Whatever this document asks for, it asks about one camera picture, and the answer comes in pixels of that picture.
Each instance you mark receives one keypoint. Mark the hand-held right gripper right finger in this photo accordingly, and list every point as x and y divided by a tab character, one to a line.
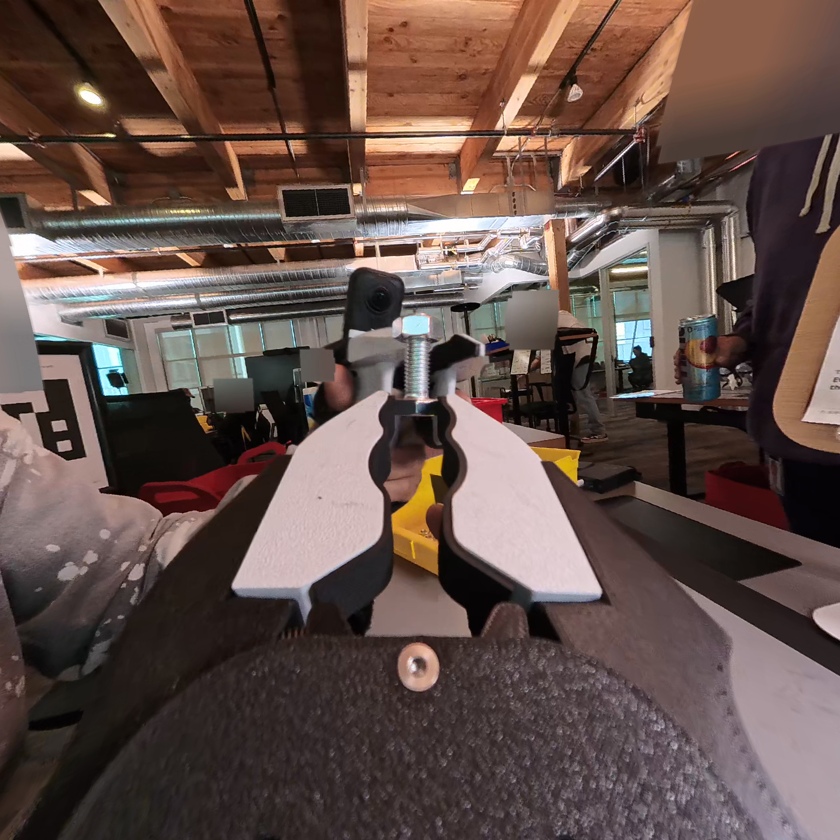
512	512

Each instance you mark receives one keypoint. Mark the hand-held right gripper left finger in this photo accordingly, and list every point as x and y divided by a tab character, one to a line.
315	505

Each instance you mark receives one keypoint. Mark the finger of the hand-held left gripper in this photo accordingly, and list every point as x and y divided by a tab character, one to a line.
459	351
371	354

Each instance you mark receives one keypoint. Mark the silver bolt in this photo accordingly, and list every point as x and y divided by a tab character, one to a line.
417	367

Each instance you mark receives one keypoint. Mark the silver hex nut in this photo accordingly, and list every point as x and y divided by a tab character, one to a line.
413	326

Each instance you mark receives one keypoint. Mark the yellow plastic bin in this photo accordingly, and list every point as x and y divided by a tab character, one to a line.
413	544

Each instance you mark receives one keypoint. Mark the person's left forearm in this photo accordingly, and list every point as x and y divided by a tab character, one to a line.
65	544

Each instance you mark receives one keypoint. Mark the person's left hand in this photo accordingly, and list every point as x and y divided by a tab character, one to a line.
341	400

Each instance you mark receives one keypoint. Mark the black floor lamp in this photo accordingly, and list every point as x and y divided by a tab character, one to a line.
465	307

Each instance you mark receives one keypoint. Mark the red plastic bin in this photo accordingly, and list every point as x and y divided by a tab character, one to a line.
489	408

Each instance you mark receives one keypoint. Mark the black monitor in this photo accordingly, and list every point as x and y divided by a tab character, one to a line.
275	374

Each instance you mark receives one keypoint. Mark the flat black box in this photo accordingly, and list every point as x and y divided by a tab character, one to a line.
607	476

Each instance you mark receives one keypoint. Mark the black ceiling pipe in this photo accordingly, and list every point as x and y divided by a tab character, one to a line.
328	136

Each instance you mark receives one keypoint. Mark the wooden office desk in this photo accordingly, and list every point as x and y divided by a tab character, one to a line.
715	401

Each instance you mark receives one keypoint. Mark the colourful drink can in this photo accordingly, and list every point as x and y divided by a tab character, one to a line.
702	374

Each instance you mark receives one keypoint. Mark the white id badge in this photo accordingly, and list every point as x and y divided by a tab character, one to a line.
775	476

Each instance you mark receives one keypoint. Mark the black white marker board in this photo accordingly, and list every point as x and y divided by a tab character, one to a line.
59	420

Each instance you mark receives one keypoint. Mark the track spotlight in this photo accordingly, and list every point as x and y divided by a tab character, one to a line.
574	92

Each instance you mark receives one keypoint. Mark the printed instruction sheet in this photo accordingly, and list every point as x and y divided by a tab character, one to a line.
828	387

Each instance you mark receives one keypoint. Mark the round ceiling lamp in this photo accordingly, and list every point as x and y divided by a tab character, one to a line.
90	96

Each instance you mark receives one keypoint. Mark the duct vent grille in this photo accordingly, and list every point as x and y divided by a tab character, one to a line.
315	203

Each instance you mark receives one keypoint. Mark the silver air duct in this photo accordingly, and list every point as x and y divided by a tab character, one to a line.
197	279
164	216
197	303

